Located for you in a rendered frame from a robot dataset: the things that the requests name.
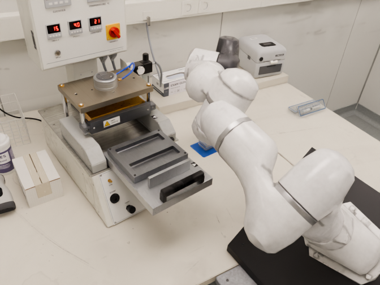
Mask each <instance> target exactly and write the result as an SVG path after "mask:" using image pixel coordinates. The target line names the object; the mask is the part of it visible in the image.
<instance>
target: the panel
mask: <svg viewBox="0 0 380 285"><path fill-rule="evenodd" d="M98 177H99V180H100V183H101V187H102V190H103V193H104V196H105V200H106V203H107V207H108V209H109V212H110V216H111V219H112V222H113V225H115V224H117V223H119V222H121V221H123V220H125V219H127V218H129V217H131V216H133V215H135V214H137V213H139V212H141V211H143V210H145V209H146V207H145V206H144V205H143V204H142V203H141V202H140V201H139V200H138V198H137V197H136V196H135V195H134V194H133V193H132V192H131V191H130V190H129V188H128V187H127V186H126V185H125V184H124V183H123V182H122V181H121V179H120V178H119V177H118V176H117V175H116V173H115V172H114V171H113V170H112V169H110V170H107V171H105V172H103V173H100V174H98ZM113 195H118V196H119V201H118V202H117V203H113V202H112V201H111V197H112V196H113ZM127 205H132V206H134V207H135V208H136V211H135V212H134V213H133V214H131V213H129V212H128V211H127V210H126V207H127Z"/></svg>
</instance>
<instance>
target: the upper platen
mask: <svg viewBox="0 0 380 285"><path fill-rule="evenodd" d="M142 103H145V101H144V100H143V99H142V98H140V97H139V96H137V97H133V98H130V99H127V100H124V101H120V102H117V103H114V104H111V105H108V106H105V107H101V108H99V109H95V110H92V111H89V112H86V113H85V118H86V122H87V123H88V121H90V120H93V119H97V118H100V117H102V116H105V115H109V114H112V113H115V112H117V111H121V110H124V109H127V108H129V107H132V106H136V105H139V104H142ZM71 106H72V107H73V108H74V110H75V111H76V112H77V113H78V114H80V112H79V111H78V110H77V109H76V108H75V107H74V106H73V105H72V104H71Z"/></svg>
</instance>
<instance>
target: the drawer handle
mask: <svg viewBox="0 0 380 285"><path fill-rule="evenodd" d="M204 179H205V175H204V172H203V171H202V170H200V171H198V172H195V173H193V174H191V175H189V176H187V177H185V178H183V179H181V180H179V181H177V182H175V183H173V184H171V185H169V186H167V187H164V188H162V189H161V190H160V193H159V199H160V200H161V201H162V202H163V203H164V202H166V201H167V197H168V196H170V195H172V194H174V193H176V192H177V191H179V190H181V189H183V188H185V187H187V186H189V185H191V184H193V183H195V182H197V181H199V182H200V183H203V182H204Z"/></svg>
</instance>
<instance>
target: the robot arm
mask: <svg viewBox="0 0 380 285"><path fill-rule="evenodd" d="M239 62H240V59H239V40H238V39H237V38H235V37H232V36H221V37H219V40H218V44H217V48H216V51H210V50H204V49H199V48H195V49H193V50H192V51H191V52H190V53H189V55H188V59H187V62H186V64H185V71H184V78H185V80H186V85H185V89H186V91H187V93H188V95H189V97H190V98H191V99H193V100H195V101H196V102H203V104H202V106H201V108H200V110H199V111H198V113H197V115H196V116H195V118H194V120H193V123H192V130H193V133H194V134H195V136H196V137H197V139H199V140H200V141H202V142H204V143H205V144H207V145H212V146H213V147H214V149H215V150H216V151H217V152H218V154H219V155H220V157H221V158H222V159H223V160H224V161H225V162H226V163H227V164H228V165H229V167H230V168H231V169H232V170H233V171H234V173H235V174H236V176H237V177H238V179H239V180H240V182H241V185H242V187H243V190H244V194H245V205H246V209H245V217H244V230H245V233H246V235H247V237H248V239H249V241H250V242H251V243H252V244H253V245H254V246H255V247H257V248H258V249H260V250H262V251H264V252H266V253H277V252H279V251H280V250H282V249H284V248H285V247H287V246H289V245H290V244H292V243H294V242H295V241H296V240H297V239H298V238H299V237H300V236H301V235H302V236H303V237H304V241H305V245H306V246H308V247H309V255H310V256H311V257H313V258H314V259H316V260H318V261H319V262H321V263H323V264H325V265H326V266H328V267H330V268H332V269H334V270H335V271H337V272H339V273H341V274H343V275H344V276H346V277H347V278H349V279H351V280H353V281H355V282H356V283H358V284H360V285H362V284H365V283H368V282H371V281H373V280H376V278H377V277H378V276H379V275H380V229H379V228H378V227H377V226H376V225H375V224H373V223H372V222H371V221H370V220H369V219H368V218H367V217H366V216H365V215H364V214H363V213H362V212H361V211H359V210H358V208H357V207H355V206H354V204H353V203H351V202H347V203H344V204H342V203H343V200H344V198H345V196H346V194H347V193H348V191H349V189H350V187H351V186H352V184H353V182H354V181H355V171H354V169H353V167H352V165H351V164H350V162H349V161H348V159H347V158H346V157H345V156H343V155H342V154H340V153H339V152H337V151H335V150H332V149H328V148H323V149H317V150H316V151H314V152H313V153H311V154H309V155H308V156H306V157H304V158H303V159H301V160H299V161H298V163H297V164H295V165H294V167H293V168H291V169H290V170H289V171H288V172H287V173H286V174H285V175H284V176H283V177H282V178H281V179H279V180H278V182H276V183H274V182H273V169H274V166H275V163H276V160H277V155H278V148H277V145H276V143H275V141H274V140H273V139H272V138H270V137H269V136H268V135H267V134H266V133H265V132H264V131H263V130H262V129H261V128H260V127H259V126H258V125H257V124H256V123H255V122H254V121H253V120H251V119H250V118H249V117H248V116H247V115H245V112H246V111H247V110H248V107H249V106H250V105H251V103H252V101H253V100H254V99H255V97H256V94H257V92H258V90H259V87H258V83H257V82H256V81H255V79H254V78H253V76H252V75H251V74H250V73H249V72H247V71H246V70H241V69H239Z"/></svg>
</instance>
